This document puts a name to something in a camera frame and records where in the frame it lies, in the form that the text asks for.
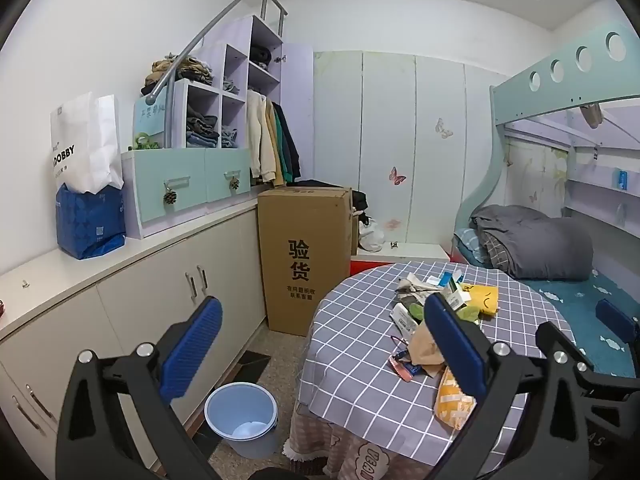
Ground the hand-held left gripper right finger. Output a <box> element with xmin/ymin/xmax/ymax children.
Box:
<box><xmin>424</xmin><ymin>291</ymin><xmax>596</xmax><ymax>480</ymax></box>

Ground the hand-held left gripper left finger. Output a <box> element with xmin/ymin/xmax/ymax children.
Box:
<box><xmin>55</xmin><ymin>296</ymin><xmax>236</xmax><ymax>480</ymax></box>

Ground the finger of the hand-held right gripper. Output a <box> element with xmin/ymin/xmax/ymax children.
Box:
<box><xmin>595</xmin><ymin>299</ymin><xmax>640</xmax><ymax>357</ymax></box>
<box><xmin>536</xmin><ymin>321</ymin><xmax>640</xmax><ymax>402</ymax></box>

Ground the newspaper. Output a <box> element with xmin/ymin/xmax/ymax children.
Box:
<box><xmin>397</xmin><ymin>272</ymin><xmax>442</xmax><ymax>295</ymax></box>

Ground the blue plastic bucket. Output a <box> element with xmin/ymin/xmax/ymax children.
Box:
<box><xmin>204</xmin><ymin>382</ymin><xmax>279</xmax><ymax>458</ymax></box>

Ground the brown paper bag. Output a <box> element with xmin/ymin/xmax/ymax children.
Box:
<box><xmin>407</xmin><ymin>317</ymin><xmax>447</xmax><ymax>367</ymax></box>

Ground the teal bedsheet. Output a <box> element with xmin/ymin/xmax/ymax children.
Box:
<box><xmin>525</xmin><ymin>267</ymin><xmax>640</xmax><ymax>376</ymax></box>

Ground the green and white box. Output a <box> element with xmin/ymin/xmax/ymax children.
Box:
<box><xmin>440</xmin><ymin>280</ymin><xmax>473</xmax><ymax>312</ymax></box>

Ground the red and blue wrapper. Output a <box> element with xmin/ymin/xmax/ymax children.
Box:
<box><xmin>390</xmin><ymin>351</ymin><xmax>422</xmax><ymax>382</ymax></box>

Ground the white printed packet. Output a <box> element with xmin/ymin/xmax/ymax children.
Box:
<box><xmin>390</xmin><ymin>302</ymin><xmax>421</xmax><ymax>335</ymax></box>

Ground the orange snack packet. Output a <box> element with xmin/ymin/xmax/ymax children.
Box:
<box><xmin>432</xmin><ymin>367</ymin><xmax>477</xmax><ymax>431</ymax></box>

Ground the blue and white small box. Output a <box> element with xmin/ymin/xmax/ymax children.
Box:
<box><xmin>427</xmin><ymin>270</ymin><xmax>464</xmax><ymax>287</ymax></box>

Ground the grey duvet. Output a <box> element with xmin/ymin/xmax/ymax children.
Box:
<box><xmin>470</xmin><ymin>205</ymin><xmax>593</xmax><ymax>281</ymax></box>

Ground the round table with checked tablecloth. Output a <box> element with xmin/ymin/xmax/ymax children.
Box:
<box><xmin>300</xmin><ymin>260</ymin><xmax>581</xmax><ymax>448</ymax></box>

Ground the white low platform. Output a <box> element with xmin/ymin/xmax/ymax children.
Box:
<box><xmin>356</xmin><ymin>242</ymin><xmax>451</xmax><ymax>263</ymax></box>

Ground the blue checked pillow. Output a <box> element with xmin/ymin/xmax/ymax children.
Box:
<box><xmin>452</xmin><ymin>227</ymin><xmax>493</xmax><ymax>263</ymax></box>

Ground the red plastic item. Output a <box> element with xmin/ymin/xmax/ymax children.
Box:
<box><xmin>350</xmin><ymin>259</ymin><xmax>453</xmax><ymax>276</ymax></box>

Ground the white plastic bag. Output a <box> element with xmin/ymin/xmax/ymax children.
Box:
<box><xmin>359</xmin><ymin>220</ymin><xmax>386</xmax><ymax>252</ymax></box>

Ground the tall cardboard box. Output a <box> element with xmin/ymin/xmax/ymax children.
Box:
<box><xmin>257</xmin><ymin>187</ymin><xmax>353</xmax><ymax>337</ymax></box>

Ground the patterned table skirt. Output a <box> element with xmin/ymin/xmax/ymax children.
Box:
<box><xmin>282</xmin><ymin>400</ymin><xmax>451</xmax><ymax>480</ymax></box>

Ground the person's dark clothing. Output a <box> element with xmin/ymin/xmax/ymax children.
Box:
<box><xmin>240</xmin><ymin>466</ymin><xmax>313</xmax><ymax>480</ymax></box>

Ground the blue plastic package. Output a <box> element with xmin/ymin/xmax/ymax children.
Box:
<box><xmin>56</xmin><ymin>182</ymin><xmax>127</xmax><ymax>261</ymax></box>

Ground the black clothes pile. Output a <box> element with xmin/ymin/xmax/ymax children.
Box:
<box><xmin>295</xmin><ymin>179</ymin><xmax>371</xmax><ymax>226</ymax></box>

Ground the mint drawer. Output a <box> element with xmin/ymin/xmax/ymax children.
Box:
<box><xmin>131</xmin><ymin>150</ymin><xmax>208</xmax><ymax>223</ymax></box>
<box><xmin>205</xmin><ymin>147</ymin><xmax>252</xmax><ymax>201</ymax></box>

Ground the green hanging garment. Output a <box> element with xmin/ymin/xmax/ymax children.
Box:
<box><xmin>277</xmin><ymin>110</ymin><xmax>295</xmax><ymax>183</ymax></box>

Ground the folded dark jeans stack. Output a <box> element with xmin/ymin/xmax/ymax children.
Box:
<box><xmin>186</xmin><ymin>115</ymin><xmax>221</xmax><ymax>148</ymax></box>

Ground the yellow hanging garment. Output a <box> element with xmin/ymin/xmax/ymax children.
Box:
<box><xmin>270</xmin><ymin>102</ymin><xmax>287</xmax><ymax>181</ymax></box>

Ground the black hanging jacket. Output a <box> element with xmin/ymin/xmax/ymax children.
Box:
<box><xmin>272</xmin><ymin>102</ymin><xmax>302</xmax><ymax>181</ymax></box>

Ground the mint sign board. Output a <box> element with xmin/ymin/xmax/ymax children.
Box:
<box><xmin>132</xmin><ymin>95</ymin><xmax>168</xmax><ymax>148</ymax></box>

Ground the white paper bag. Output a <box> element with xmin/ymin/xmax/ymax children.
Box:
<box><xmin>50</xmin><ymin>92</ymin><xmax>125</xmax><ymax>193</ymax></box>

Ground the white wardrobe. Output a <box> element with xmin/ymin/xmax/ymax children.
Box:
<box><xmin>312</xmin><ymin>50</ymin><xmax>496</xmax><ymax>246</ymax></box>

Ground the brown and yellow clothes pile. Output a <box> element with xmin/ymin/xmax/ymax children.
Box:
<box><xmin>145</xmin><ymin>52</ymin><xmax>213</xmax><ymax>91</ymax></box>

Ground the purple stair shelf unit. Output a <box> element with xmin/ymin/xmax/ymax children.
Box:
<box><xmin>121</xmin><ymin>14</ymin><xmax>315</xmax><ymax>240</ymax></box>

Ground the grey metal handrail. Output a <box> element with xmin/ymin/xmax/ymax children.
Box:
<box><xmin>144</xmin><ymin>0</ymin><xmax>289</xmax><ymax>150</ymax></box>

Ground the mint bunk bed frame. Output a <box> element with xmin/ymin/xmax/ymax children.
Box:
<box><xmin>452</xmin><ymin>16</ymin><xmax>640</xmax><ymax>261</ymax></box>

